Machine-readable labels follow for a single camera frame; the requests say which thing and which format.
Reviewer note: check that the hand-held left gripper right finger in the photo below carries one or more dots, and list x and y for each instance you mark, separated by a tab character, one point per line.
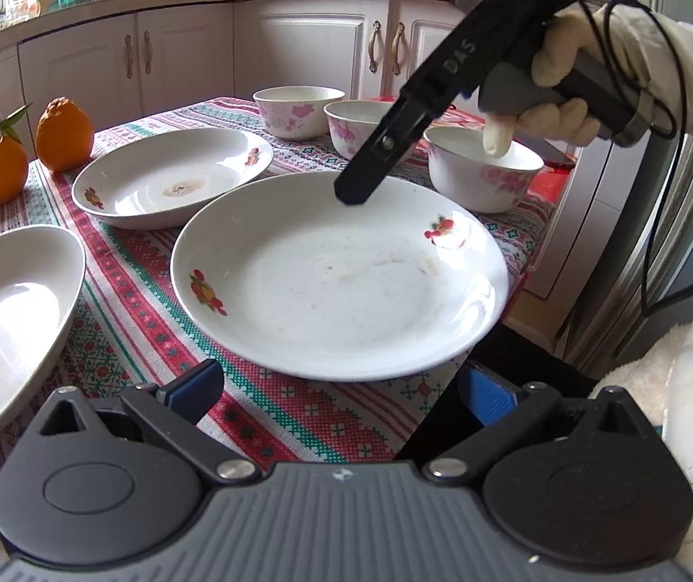
485	397

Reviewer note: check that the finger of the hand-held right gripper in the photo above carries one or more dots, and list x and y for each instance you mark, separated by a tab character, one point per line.
376	160

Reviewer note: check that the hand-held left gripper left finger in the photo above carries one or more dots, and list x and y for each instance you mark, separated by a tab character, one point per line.
191	385

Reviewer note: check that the white pink-flower bowl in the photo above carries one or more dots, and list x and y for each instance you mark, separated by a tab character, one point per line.
349	130
479	185
298	115

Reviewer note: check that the large white fruit-print plate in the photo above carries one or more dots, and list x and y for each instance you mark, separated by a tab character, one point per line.
334	291

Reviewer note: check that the person's right hand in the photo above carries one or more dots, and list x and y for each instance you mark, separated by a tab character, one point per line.
564	42

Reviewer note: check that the red green patterned tablecloth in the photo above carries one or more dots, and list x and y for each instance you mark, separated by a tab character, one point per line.
140	315

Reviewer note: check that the white cabinet door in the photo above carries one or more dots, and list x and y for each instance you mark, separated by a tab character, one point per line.
73	73
195	54
310	42
564	242

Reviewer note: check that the black smartphone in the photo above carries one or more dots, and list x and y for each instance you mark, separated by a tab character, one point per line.
549	154

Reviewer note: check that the red cardboard drink box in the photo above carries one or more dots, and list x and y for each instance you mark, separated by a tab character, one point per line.
549	185

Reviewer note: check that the white fleece robe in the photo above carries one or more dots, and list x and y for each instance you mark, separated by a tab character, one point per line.
686	388

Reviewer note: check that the large bumpy orange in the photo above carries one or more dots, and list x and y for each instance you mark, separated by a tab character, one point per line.
64	133

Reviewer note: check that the small orange with leaves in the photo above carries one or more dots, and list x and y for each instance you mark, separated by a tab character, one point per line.
1	170

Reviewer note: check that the clear plastic container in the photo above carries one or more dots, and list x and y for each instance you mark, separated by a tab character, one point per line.
25	7

